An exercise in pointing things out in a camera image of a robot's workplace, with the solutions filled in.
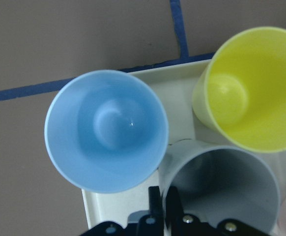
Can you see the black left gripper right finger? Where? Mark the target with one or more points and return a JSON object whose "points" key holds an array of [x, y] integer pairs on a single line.
{"points": [[187, 224]]}

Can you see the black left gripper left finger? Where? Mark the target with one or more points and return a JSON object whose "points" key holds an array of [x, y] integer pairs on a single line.
{"points": [[141, 223]]}

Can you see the grey plastic cup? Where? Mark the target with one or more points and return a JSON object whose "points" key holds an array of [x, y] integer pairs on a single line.
{"points": [[218, 182]]}

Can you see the blue plastic cup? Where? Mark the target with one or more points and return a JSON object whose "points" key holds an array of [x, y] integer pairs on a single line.
{"points": [[106, 131]]}

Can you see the yellow plastic cup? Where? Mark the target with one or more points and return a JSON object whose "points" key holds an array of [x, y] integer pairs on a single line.
{"points": [[242, 92]]}

